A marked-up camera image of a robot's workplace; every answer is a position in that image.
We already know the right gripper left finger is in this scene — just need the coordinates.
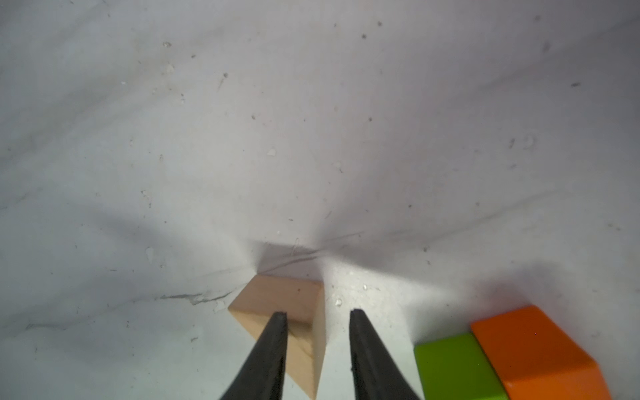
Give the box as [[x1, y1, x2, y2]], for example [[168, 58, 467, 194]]
[[221, 312, 288, 400]]

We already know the green rectangular block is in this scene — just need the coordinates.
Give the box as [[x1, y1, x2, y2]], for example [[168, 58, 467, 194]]
[[414, 333, 508, 400]]

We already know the orange block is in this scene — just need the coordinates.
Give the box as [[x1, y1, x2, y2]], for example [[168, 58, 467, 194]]
[[471, 306, 612, 400]]

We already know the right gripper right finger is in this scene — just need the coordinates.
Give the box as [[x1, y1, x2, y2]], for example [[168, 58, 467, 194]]
[[349, 309, 418, 399]]

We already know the tan wooden triangle block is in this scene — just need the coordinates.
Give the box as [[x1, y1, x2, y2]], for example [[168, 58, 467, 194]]
[[228, 275, 327, 399]]

